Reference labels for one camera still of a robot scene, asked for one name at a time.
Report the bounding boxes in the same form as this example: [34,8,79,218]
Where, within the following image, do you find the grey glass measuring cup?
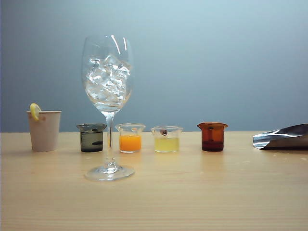
[76,123,107,153]

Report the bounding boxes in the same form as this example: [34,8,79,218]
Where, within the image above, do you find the measuring cup with yellow juice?
[150,126,183,153]

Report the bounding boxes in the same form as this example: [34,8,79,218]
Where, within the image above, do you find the measuring cup with orange juice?
[115,123,146,154]

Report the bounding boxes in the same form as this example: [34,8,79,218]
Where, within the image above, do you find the amber glass measuring cup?
[196,122,229,152]

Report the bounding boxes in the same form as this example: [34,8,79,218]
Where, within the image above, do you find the white paper cup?
[26,110,62,153]

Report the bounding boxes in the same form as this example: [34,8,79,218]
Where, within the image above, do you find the clear wine glass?
[81,35,135,182]

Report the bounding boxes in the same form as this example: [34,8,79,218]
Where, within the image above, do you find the clear ice cubes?
[85,54,132,103]

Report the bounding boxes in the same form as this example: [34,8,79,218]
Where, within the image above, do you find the yellow lemon slice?
[29,103,42,122]

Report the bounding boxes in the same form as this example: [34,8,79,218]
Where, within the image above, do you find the shiny silver metal scoop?
[252,123,308,151]

